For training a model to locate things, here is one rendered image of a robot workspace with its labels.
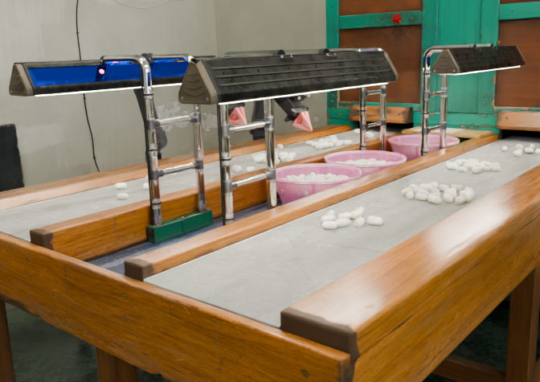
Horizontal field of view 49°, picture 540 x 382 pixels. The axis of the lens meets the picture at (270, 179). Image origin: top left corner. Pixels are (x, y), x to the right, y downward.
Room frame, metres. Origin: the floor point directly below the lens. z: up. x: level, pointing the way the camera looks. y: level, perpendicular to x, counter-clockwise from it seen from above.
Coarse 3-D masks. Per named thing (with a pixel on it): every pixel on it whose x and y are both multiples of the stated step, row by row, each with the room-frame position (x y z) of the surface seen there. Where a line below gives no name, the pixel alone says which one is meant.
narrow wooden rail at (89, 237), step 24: (264, 168) 1.79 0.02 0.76; (192, 192) 1.49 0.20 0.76; (216, 192) 1.56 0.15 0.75; (240, 192) 1.63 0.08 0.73; (264, 192) 1.71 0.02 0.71; (96, 216) 1.29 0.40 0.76; (120, 216) 1.31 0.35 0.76; (144, 216) 1.37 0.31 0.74; (168, 216) 1.42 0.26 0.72; (216, 216) 1.55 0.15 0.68; (48, 240) 1.17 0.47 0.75; (72, 240) 1.22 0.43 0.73; (96, 240) 1.26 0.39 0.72; (120, 240) 1.31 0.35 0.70; (144, 240) 1.36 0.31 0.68
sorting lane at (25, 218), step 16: (304, 144) 2.40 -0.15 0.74; (352, 144) 2.36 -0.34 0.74; (240, 160) 2.07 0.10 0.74; (176, 176) 1.83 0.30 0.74; (192, 176) 1.82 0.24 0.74; (208, 176) 1.81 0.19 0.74; (80, 192) 1.64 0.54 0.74; (96, 192) 1.64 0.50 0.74; (112, 192) 1.63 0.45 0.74; (128, 192) 1.62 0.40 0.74; (144, 192) 1.62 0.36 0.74; (160, 192) 1.61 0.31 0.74; (16, 208) 1.48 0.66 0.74; (32, 208) 1.48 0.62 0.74; (48, 208) 1.47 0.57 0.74; (64, 208) 1.46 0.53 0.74; (80, 208) 1.46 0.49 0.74; (96, 208) 1.45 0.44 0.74; (0, 224) 1.33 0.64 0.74; (16, 224) 1.33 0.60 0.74; (32, 224) 1.32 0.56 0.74; (48, 224) 1.32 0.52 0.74
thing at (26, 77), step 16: (16, 64) 1.30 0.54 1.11; (32, 64) 1.33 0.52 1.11; (48, 64) 1.35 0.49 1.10; (64, 64) 1.38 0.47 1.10; (80, 64) 1.42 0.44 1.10; (96, 64) 1.45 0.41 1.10; (128, 64) 1.52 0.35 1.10; (160, 64) 1.60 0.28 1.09; (176, 64) 1.64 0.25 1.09; (16, 80) 1.30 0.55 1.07; (32, 80) 1.30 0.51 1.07; (48, 80) 1.33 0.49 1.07; (64, 80) 1.36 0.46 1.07; (80, 80) 1.39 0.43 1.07; (96, 80) 1.42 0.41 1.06; (112, 80) 1.45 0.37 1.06; (128, 80) 1.48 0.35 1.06; (160, 80) 1.56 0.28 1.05; (176, 80) 1.60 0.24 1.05
